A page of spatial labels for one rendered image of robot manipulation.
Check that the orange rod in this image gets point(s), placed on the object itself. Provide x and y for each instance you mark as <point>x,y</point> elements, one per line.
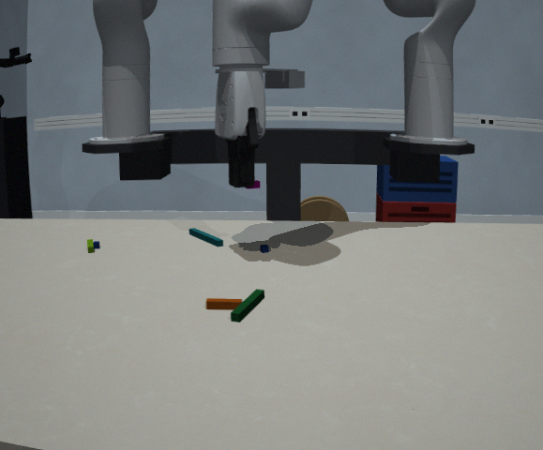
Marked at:
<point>222,304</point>

